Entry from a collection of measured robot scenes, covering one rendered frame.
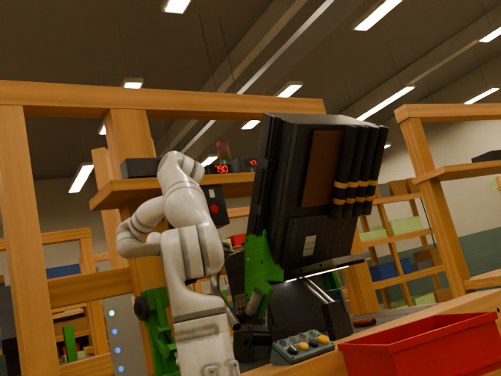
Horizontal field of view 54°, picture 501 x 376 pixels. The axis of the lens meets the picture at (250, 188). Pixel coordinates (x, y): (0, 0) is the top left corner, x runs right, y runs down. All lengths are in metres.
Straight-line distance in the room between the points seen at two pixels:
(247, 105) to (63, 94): 0.79
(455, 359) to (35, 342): 1.14
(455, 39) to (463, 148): 3.19
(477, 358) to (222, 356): 0.64
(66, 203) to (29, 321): 10.30
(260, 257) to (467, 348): 0.64
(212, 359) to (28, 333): 0.89
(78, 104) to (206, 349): 1.22
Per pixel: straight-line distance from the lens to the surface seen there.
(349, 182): 1.58
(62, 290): 1.74
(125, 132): 1.86
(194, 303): 0.82
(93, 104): 1.87
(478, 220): 11.92
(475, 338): 1.26
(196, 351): 0.82
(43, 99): 1.82
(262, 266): 1.52
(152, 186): 1.68
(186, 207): 0.97
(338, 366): 1.34
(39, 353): 1.62
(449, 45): 9.66
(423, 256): 8.17
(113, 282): 1.79
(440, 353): 1.19
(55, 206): 11.82
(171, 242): 0.83
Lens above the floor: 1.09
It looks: 12 degrees up
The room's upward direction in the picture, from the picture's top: 13 degrees counter-clockwise
